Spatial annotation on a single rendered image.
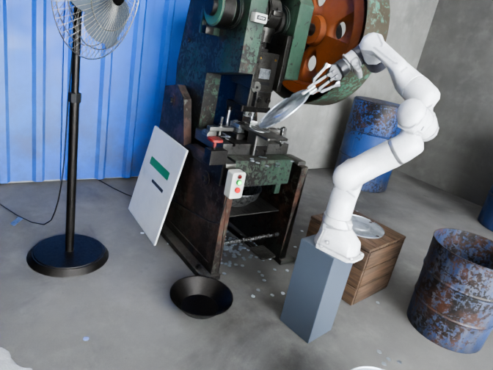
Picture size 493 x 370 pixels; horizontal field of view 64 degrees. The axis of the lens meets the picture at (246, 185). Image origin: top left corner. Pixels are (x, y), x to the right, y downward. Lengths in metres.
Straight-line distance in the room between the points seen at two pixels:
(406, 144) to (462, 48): 3.71
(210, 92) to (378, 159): 1.07
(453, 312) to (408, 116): 1.03
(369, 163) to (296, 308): 0.75
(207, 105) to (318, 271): 1.11
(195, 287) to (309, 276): 0.59
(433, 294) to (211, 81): 1.59
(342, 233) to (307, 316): 0.42
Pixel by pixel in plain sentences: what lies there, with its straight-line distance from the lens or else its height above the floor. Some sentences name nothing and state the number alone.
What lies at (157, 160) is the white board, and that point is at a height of 0.42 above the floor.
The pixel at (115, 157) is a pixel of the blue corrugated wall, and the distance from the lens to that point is 3.19.
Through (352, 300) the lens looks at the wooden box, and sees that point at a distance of 2.25.
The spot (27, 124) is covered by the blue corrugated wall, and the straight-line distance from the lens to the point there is 2.99.
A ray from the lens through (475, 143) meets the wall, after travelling 5.03.
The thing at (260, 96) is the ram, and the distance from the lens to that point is 2.09.
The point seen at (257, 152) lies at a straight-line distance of 2.08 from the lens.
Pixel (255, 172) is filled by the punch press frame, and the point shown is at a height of 0.58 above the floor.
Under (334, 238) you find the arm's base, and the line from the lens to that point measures 1.69.
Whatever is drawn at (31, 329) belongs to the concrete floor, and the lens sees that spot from 1.86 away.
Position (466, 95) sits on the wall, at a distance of 5.11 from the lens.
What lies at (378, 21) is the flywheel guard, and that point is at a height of 1.41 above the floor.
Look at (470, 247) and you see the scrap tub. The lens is 2.47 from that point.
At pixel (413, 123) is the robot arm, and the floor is 1.04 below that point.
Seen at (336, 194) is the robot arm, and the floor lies 0.69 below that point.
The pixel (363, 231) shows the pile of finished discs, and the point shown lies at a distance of 2.28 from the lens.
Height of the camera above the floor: 1.22
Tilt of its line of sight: 20 degrees down
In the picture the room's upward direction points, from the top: 11 degrees clockwise
